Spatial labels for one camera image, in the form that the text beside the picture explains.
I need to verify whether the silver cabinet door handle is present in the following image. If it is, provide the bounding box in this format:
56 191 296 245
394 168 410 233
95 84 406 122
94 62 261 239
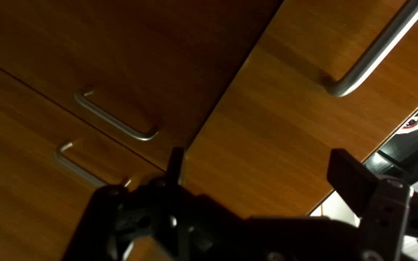
72 90 161 144
55 141 135 190

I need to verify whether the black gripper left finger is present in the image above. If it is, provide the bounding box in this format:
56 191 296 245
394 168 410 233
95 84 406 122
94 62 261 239
61 146 191 261

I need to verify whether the brown wooden drawer front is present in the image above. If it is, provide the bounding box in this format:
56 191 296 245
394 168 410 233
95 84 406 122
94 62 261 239
181 0 418 219

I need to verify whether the brown wooden cabinet door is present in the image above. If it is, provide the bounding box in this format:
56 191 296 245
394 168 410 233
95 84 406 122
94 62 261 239
0 0 285 171
0 55 172 261

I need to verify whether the silver drawer handle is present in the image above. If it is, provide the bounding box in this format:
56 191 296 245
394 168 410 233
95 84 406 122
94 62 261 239
320 0 418 100

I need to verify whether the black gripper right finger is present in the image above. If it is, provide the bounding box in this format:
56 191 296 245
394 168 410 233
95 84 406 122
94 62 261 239
326 148 413 261

